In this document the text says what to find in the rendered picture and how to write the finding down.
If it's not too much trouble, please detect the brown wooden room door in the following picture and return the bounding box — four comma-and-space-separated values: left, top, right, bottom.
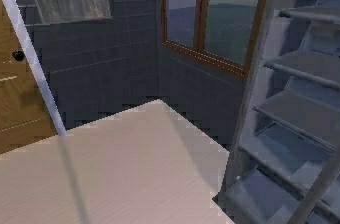
0, 0, 59, 163

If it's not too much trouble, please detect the grey metal shelf rack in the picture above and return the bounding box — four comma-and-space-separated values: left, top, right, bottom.
218, 0, 340, 224

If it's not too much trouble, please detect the black round door knob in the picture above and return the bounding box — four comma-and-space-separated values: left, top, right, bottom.
11, 49, 26, 63

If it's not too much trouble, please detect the brown framed window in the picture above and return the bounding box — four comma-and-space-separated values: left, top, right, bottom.
160, 0, 268, 80

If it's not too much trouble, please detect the white door frame post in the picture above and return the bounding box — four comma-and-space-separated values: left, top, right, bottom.
1, 0, 68, 138

